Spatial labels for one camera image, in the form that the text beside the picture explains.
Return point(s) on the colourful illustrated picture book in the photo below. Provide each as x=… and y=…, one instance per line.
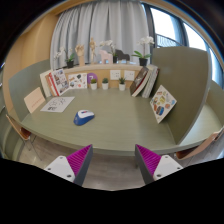
x=162, y=103

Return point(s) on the white wall socket right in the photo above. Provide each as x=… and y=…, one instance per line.
x=129, y=75

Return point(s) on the purple round sign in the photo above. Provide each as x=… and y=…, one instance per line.
x=91, y=76

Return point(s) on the wooden mannequin figure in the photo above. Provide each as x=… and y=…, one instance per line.
x=92, y=45

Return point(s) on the white orchid left black pot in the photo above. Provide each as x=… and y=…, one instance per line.
x=69, y=56

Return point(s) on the small potted plant left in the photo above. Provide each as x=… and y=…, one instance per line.
x=93, y=84

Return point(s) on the blue and white computer mouse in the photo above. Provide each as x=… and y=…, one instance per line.
x=83, y=116

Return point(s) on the illustrated book left leaning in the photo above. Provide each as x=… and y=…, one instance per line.
x=59, y=81

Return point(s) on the black toy horse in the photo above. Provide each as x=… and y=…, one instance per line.
x=122, y=56

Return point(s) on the green divider panel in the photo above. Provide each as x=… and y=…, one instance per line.
x=23, y=83
x=185, y=73

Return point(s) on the white orchid centre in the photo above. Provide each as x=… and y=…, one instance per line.
x=109, y=43

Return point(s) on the green divider panel left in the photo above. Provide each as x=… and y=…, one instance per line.
x=23, y=83

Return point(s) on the pink toy horse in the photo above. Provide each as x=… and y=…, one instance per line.
x=106, y=57

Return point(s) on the wooden shelf ledge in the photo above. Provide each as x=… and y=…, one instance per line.
x=102, y=67

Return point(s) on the small potted plant middle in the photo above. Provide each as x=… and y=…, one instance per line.
x=105, y=83

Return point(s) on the white sheet with drawings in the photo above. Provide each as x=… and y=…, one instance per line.
x=57, y=104

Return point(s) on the wooden chair right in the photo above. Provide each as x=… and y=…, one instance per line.
x=181, y=155

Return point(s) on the green divider panel right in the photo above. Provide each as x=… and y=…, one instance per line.
x=185, y=73

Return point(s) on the wooden chair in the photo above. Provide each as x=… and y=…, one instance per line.
x=23, y=133
x=181, y=155

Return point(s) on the small potted plant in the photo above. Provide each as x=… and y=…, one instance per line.
x=105, y=83
x=93, y=84
x=122, y=84

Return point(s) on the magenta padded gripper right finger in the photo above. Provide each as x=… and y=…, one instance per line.
x=153, y=166

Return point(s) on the dark red leaning book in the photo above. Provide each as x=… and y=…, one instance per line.
x=139, y=82

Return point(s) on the white card with stickers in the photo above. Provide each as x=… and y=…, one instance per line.
x=78, y=81

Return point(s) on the wooden hand model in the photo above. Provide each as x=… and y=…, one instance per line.
x=80, y=53

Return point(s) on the white wall socket left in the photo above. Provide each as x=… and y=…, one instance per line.
x=115, y=74

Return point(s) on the wooden chair left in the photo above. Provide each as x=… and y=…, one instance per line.
x=23, y=133

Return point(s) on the white orchid right black pot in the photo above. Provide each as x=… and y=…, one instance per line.
x=143, y=57

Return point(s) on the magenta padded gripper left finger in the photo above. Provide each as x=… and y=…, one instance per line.
x=73, y=167

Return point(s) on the white wall socket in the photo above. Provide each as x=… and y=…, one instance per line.
x=129, y=75
x=115, y=74

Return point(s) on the white orchid black pot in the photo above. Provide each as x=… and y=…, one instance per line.
x=69, y=56
x=143, y=57

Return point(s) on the beige card leaning on divider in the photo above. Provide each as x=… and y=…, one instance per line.
x=34, y=100

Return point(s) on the stack of leaning books right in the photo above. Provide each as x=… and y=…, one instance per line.
x=152, y=75

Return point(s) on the grey curtain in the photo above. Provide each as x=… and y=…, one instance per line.
x=122, y=21

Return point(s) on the small potted plant right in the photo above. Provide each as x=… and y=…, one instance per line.
x=122, y=84

